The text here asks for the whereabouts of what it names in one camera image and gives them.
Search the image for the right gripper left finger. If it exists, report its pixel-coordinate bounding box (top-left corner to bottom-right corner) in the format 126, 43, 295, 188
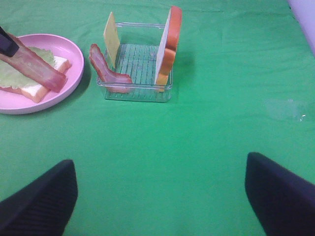
0, 159, 78, 236

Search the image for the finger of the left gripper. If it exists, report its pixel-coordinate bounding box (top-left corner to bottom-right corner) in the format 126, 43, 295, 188
0, 28, 19, 57

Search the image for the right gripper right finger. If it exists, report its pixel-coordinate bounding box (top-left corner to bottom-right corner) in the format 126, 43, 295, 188
245, 152, 315, 236

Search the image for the bacon strip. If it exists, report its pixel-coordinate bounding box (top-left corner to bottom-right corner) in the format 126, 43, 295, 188
0, 34, 67, 92
89, 43, 132, 93

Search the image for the green lettuce leaf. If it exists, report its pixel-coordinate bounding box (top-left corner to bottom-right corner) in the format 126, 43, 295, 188
0, 47, 59, 89

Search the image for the bread slice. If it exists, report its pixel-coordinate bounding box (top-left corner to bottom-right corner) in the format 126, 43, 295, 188
0, 56, 71, 103
155, 6, 182, 86

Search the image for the yellow cheese slice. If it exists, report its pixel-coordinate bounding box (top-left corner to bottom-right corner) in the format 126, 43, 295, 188
103, 12, 120, 68

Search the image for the pink round plate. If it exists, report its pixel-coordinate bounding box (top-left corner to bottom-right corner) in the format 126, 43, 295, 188
0, 33, 84, 115

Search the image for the right clear plastic tray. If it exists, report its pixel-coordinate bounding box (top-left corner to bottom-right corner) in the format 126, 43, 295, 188
96, 23, 173, 102

